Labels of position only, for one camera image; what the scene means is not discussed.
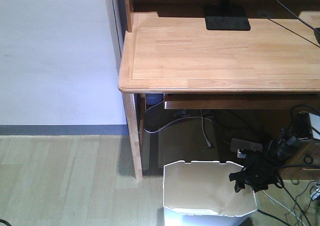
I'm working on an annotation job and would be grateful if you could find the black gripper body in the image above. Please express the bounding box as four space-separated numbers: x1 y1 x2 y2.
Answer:
228 158 283 193

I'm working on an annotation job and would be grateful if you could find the wooden desk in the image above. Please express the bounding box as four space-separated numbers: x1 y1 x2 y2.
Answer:
118 0 320 179

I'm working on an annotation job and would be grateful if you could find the black computer monitor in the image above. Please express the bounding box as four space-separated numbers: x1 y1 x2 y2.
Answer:
203 0 251 31

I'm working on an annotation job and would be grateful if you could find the white cable under desk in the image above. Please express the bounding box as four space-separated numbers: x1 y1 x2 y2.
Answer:
143 103 213 149

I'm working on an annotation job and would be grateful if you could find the grey power strip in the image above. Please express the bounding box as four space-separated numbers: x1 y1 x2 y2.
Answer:
230 138 263 159

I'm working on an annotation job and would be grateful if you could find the black monitor cable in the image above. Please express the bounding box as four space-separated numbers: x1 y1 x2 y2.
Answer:
259 0 320 46

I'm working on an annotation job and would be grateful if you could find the white cardboard trash bin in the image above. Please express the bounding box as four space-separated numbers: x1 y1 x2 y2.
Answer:
163 160 258 225

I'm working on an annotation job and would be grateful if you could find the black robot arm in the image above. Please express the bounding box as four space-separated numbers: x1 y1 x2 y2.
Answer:
229 111 320 193

